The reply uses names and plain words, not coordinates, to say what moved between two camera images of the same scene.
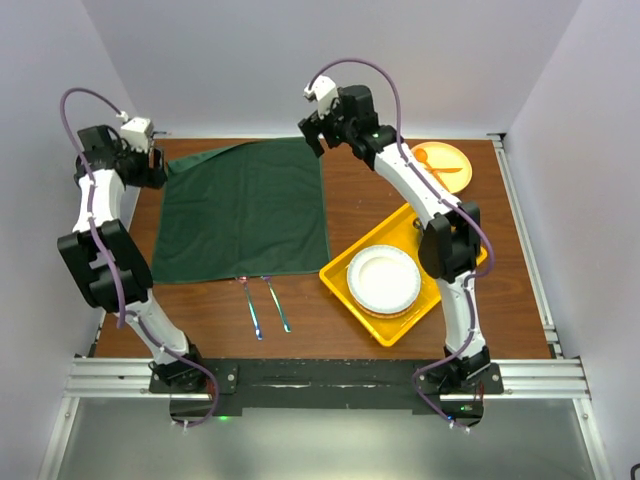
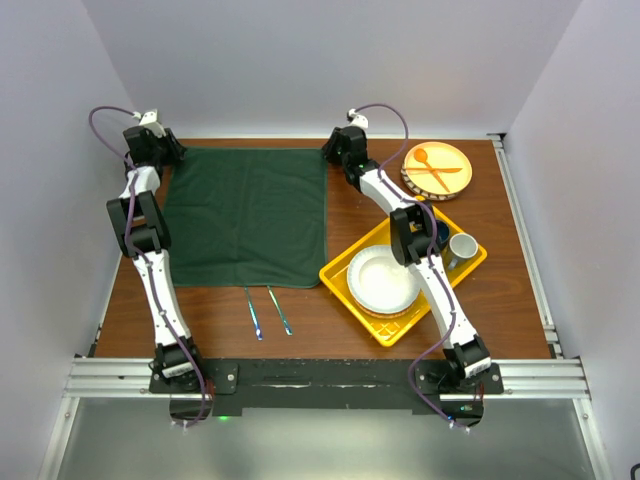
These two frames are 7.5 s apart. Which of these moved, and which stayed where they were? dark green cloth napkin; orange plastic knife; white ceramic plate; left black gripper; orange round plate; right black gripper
Moved: left black gripper; right black gripper
Stayed: orange plastic knife; dark green cloth napkin; orange round plate; white ceramic plate
